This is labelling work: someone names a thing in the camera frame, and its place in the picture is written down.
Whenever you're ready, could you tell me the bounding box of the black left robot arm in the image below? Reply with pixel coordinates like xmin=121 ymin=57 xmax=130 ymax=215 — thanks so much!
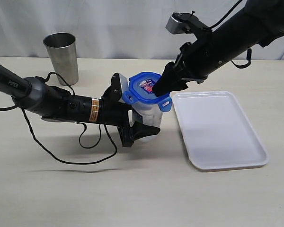
xmin=0 ymin=65 xmax=160 ymax=147

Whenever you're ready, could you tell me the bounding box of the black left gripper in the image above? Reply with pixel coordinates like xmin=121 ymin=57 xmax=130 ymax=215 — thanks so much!
xmin=101 ymin=73 xmax=160 ymax=148

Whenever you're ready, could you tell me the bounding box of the stainless steel cup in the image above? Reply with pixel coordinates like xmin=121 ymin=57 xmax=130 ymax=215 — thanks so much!
xmin=43 ymin=32 xmax=79 ymax=86

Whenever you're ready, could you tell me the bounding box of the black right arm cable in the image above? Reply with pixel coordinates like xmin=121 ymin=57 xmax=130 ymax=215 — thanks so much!
xmin=210 ymin=0 xmax=253 ymax=69

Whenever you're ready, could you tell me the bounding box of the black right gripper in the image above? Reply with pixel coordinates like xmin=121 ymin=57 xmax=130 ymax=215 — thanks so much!
xmin=152 ymin=12 xmax=213 ymax=96

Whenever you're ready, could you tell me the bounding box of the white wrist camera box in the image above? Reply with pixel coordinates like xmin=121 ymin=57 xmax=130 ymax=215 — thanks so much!
xmin=118 ymin=73 xmax=129 ymax=104

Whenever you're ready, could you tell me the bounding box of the clear plastic tea bottle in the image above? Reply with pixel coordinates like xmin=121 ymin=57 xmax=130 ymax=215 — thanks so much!
xmin=132 ymin=102 xmax=163 ymax=128

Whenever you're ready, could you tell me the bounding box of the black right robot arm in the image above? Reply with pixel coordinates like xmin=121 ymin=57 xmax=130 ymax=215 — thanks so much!
xmin=152 ymin=0 xmax=284 ymax=96

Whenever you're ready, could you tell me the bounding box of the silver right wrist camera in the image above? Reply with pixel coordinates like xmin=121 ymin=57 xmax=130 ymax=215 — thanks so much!
xmin=166 ymin=12 xmax=191 ymax=35

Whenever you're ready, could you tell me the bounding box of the blue bottle lid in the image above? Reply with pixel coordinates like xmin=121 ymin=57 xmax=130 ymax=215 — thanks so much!
xmin=122 ymin=72 xmax=172 ymax=112

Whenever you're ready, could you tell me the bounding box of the white plastic tray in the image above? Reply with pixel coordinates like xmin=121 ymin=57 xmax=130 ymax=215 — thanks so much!
xmin=173 ymin=91 xmax=269 ymax=172

